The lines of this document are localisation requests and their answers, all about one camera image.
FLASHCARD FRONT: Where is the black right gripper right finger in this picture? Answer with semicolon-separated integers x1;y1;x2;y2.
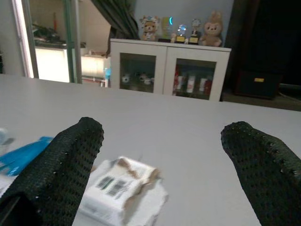
220;121;301;226

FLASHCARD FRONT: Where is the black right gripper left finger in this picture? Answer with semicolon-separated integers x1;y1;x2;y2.
0;117;104;226

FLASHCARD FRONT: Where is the torn white barcode cardboard box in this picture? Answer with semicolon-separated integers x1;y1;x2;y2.
77;155;169;226

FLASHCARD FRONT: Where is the blue plastic packet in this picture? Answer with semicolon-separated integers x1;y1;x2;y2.
0;136;54;177

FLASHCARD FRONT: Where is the dark brown speaker box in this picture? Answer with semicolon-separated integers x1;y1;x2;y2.
234;69;284;99

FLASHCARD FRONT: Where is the blue and white bottle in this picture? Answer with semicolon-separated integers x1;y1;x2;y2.
103;67;111;88

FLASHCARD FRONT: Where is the white kitchen counter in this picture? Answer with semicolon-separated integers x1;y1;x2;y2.
32;44;111;83

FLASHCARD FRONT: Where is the dark tall cabinet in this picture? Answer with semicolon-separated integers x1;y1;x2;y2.
225;0;301;88

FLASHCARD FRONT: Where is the beige bunny plush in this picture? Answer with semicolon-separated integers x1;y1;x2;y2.
198;10;223;47

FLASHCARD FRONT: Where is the small round-top trophy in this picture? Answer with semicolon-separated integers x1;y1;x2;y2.
189;18;202;45

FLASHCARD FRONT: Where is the white glass-door cabinet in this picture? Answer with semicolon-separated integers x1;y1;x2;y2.
110;38;232;102

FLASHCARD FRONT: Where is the dark green curtain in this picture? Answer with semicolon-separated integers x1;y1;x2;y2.
90;0;139;57

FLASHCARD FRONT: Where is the crystal ball trophy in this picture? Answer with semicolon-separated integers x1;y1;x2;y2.
175;24;189;44

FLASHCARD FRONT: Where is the brown bear plush with hat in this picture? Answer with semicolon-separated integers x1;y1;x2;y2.
139;15;160;41

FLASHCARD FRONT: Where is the green glass trophy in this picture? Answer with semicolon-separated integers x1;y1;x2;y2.
158;16;174;43

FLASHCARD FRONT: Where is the silver sliding door frame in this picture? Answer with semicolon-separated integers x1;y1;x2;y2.
11;0;40;79

